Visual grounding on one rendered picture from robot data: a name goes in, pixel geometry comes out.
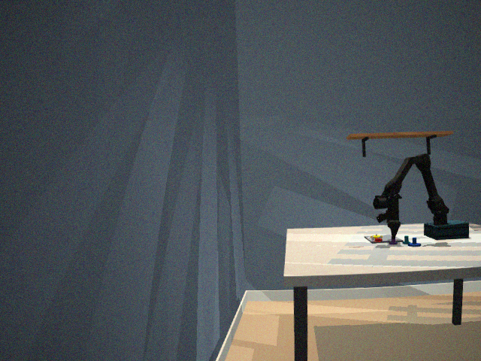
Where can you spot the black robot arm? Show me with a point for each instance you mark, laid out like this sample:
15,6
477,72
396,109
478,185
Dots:
435,202

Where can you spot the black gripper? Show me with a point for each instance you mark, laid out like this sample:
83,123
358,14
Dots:
394,222

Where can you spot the blue gear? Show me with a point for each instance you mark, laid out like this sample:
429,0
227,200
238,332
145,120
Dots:
414,244

